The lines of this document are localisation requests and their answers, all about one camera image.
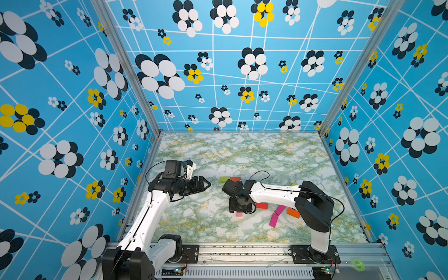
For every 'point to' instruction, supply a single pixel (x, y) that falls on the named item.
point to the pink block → (239, 214)
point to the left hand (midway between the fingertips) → (206, 184)
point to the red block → (262, 205)
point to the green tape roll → (357, 265)
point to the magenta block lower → (273, 220)
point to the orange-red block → (235, 179)
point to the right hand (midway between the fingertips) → (236, 209)
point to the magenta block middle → (279, 209)
